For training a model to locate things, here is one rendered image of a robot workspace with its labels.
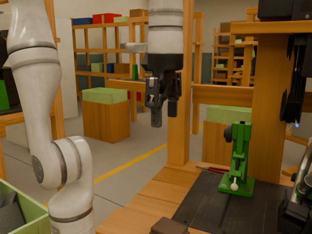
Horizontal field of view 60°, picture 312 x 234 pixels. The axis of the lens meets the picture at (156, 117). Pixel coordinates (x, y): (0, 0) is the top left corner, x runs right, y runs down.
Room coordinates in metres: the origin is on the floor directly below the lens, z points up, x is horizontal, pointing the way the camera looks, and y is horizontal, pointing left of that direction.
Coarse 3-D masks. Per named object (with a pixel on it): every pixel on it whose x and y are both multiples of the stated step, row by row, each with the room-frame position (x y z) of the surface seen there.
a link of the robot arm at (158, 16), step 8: (152, 0) 0.55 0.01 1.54; (160, 0) 0.54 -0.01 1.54; (168, 0) 0.54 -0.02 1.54; (176, 0) 0.55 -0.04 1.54; (152, 8) 0.55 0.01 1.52; (160, 8) 0.54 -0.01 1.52; (168, 8) 0.54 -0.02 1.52; (176, 8) 0.55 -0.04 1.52; (152, 16) 0.55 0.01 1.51; (160, 16) 0.54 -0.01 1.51; (168, 16) 0.54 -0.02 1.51; (176, 16) 0.55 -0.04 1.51; (152, 24) 0.55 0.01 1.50; (160, 24) 0.54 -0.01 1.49; (168, 24) 0.54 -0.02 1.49; (176, 24) 0.55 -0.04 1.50
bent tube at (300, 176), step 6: (306, 150) 0.84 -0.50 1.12; (306, 156) 0.83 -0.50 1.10; (300, 162) 0.84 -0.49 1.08; (306, 162) 0.83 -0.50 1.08; (300, 168) 0.83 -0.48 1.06; (306, 168) 0.82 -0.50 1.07; (300, 174) 0.81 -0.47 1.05; (306, 174) 0.81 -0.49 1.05; (300, 180) 0.79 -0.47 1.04; (294, 186) 0.79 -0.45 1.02; (294, 192) 0.77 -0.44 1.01; (294, 198) 0.75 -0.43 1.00; (300, 198) 0.75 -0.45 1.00
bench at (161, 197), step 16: (192, 160) 1.32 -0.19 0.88; (160, 176) 1.13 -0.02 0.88; (176, 176) 1.13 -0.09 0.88; (192, 176) 1.13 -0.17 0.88; (144, 192) 0.99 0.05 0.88; (160, 192) 0.99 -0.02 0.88; (176, 192) 0.99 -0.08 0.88; (128, 208) 0.88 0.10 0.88; (144, 208) 0.88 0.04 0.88; (160, 208) 0.88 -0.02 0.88; (176, 208) 0.88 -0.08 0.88
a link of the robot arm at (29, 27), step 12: (12, 0) 0.60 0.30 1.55; (24, 0) 0.60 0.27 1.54; (36, 0) 0.60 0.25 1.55; (12, 12) 0.59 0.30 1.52; (24, 12) 0.57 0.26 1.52; (36, 12) 0.58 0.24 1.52; (12, 24) 0.56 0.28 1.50; (24, 24) 0.55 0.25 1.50; (36, 24) 0.55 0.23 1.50; (48, 24) 0.58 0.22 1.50; (12, 36) 0.53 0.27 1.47; (24, 36) 0.53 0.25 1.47; (36, 36) 0.53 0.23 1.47; (48, 36) 0.56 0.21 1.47; (12, 48) 0.52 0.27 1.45; (24, 48) 0.52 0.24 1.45
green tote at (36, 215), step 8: (0, 184) 0.94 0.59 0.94; (8, 184) 0.91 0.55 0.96; (8, 192) 0.90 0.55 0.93; (16, 192) 0.86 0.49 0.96; (16, 200) 0.86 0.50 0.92; (24, 200) 0.83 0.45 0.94; (32, 200) 0.80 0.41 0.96; (24, 208) 0.83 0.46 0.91; (32, 208) 0.79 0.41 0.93; (40, 208) 0.76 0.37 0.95; (24, 216) 0.84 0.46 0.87; (32, 216) 0.80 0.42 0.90; (40, 216) 0.77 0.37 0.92; (48, 216) 0.72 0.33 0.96; (32, 224) 0.68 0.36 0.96; (40, 224) 0.70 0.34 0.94; (48, 224) 0.72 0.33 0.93; (16, 232) 0.64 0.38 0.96; (24, 232) 0.66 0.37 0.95; (32, 232) 0.68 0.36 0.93; (40, 232) 0.70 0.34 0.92; (48, 232) 0.72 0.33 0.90
